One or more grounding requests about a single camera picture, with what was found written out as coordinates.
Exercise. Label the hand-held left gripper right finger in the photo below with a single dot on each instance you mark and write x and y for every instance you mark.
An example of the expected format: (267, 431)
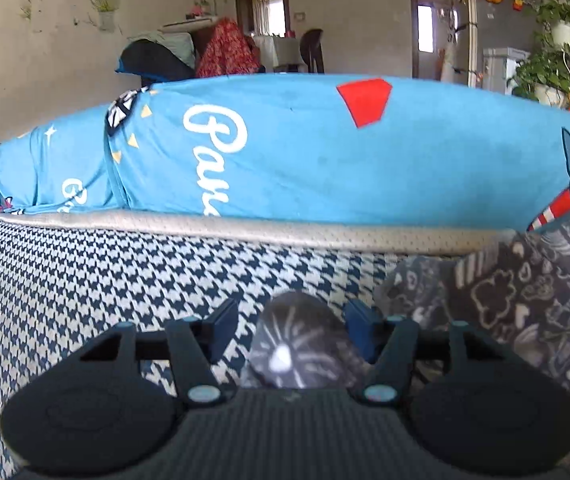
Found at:
(362, 331)

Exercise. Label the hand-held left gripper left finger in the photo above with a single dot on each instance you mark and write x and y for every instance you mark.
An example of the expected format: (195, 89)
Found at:
(222, 330)

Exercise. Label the grey doodle print fleece jacket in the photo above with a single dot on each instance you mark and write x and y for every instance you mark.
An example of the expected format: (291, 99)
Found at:
(540, 290)

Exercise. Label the houndstooth sofa seat cushion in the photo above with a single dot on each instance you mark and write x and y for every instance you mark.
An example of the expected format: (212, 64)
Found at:
(90, 280)

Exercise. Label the blue printed sofa cover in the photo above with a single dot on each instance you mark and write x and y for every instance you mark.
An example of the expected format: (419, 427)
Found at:
(290, 150)

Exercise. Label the dark padded jacket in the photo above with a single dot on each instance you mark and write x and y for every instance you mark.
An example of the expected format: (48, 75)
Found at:
(150, 62)

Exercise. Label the red floral cloth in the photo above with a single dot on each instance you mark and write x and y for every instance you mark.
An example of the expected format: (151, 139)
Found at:
(227, 52)

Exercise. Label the table with white cloth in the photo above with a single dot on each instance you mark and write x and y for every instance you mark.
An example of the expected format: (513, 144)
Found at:
(277, 52)

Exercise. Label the dark wooden dining chair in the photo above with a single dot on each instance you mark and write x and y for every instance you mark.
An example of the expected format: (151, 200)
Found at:
(312, 50)

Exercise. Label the pale bedding pile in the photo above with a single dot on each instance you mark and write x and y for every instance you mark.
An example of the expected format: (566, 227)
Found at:
(172, 45)

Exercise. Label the small white cabinet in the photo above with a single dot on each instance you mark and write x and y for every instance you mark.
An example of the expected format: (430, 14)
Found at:
(502, 70)

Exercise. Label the white flat board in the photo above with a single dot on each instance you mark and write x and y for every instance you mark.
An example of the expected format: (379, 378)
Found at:
(187, 22)

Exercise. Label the pink flowers in pot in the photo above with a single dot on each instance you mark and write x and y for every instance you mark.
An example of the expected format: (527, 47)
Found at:
(198, 10)

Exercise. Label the grey refrigerator with floral cover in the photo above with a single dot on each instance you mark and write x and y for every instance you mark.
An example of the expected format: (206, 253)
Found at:
(500, 25)

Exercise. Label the small red fridge magnet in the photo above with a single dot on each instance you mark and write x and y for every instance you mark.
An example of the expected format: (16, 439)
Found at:
(518, 4)

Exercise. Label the brown door frame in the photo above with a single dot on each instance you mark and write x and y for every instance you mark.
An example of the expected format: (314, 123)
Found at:
(413, 25)
(239, 5)

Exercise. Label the wall light switch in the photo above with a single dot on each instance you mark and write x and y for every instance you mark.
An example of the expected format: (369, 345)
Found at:
(300, 16)

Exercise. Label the large lavender wall sticker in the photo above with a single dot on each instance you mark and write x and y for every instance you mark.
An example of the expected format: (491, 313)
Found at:
(103, 7)

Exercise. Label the small lavender wall sticker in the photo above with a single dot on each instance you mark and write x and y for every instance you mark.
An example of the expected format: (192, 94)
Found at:
(25, 6)

